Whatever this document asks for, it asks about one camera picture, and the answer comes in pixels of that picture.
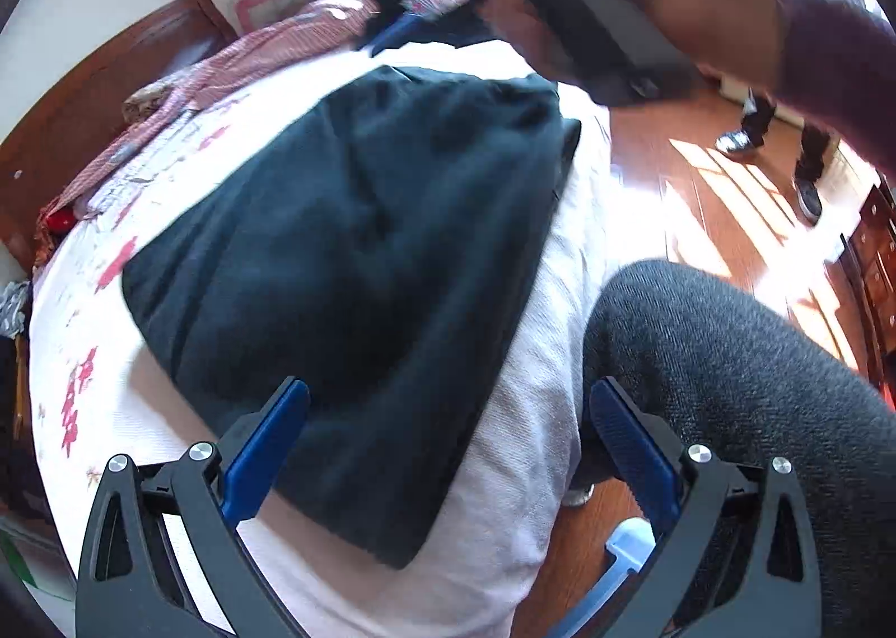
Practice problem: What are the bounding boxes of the bed with pink floral sheet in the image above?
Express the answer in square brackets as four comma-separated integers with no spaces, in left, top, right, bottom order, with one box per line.
[28,39,617,638]

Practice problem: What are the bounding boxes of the beige floral pillow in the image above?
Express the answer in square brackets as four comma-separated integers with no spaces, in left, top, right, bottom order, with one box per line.
[122,81,175,122]

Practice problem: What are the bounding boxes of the grey patterned cloth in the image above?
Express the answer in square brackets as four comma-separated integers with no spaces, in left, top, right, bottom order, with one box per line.
[0,280,33,339]

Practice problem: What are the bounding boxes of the blue plastic box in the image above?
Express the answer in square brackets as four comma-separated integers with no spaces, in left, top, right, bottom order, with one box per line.
[552,516,657,638]

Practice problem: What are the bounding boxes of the person's grey trouser leg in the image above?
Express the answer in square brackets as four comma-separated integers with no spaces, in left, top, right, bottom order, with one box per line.
[580,260,896,638]

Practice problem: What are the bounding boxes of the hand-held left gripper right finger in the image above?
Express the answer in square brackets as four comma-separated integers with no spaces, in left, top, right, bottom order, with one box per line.
[588,378,822,638]

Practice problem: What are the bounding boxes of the wooden headboard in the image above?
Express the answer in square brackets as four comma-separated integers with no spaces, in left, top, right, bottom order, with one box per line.
[0,0,239,275]

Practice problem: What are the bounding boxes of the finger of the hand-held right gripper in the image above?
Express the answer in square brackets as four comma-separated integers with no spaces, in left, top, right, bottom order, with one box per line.
[362,13,424,57]

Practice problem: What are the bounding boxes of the dark sports pants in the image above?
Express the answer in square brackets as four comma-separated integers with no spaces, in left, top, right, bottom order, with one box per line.
[121,65,582,570]

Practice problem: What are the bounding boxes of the red patterned blanket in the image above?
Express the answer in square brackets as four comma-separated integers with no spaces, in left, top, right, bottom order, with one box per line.
[38,0,491,247]

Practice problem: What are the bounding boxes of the wooden dresser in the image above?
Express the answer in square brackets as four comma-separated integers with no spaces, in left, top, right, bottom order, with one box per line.
[836,179,896,404]

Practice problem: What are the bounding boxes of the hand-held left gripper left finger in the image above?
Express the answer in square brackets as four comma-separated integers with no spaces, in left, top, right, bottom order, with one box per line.
[76,378,311,638]

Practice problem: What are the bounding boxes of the floral wardrobe door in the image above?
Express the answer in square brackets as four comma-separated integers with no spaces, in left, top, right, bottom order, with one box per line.
[0,515,74,614]

